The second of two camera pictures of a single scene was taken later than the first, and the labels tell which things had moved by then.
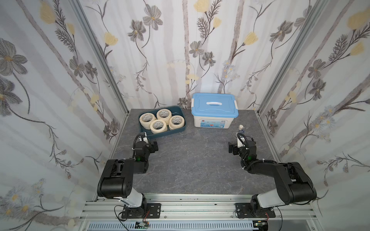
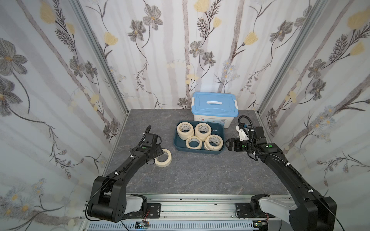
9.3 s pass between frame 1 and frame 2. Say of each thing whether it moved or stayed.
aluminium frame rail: stayed
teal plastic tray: moved
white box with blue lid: stayed
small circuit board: stayed
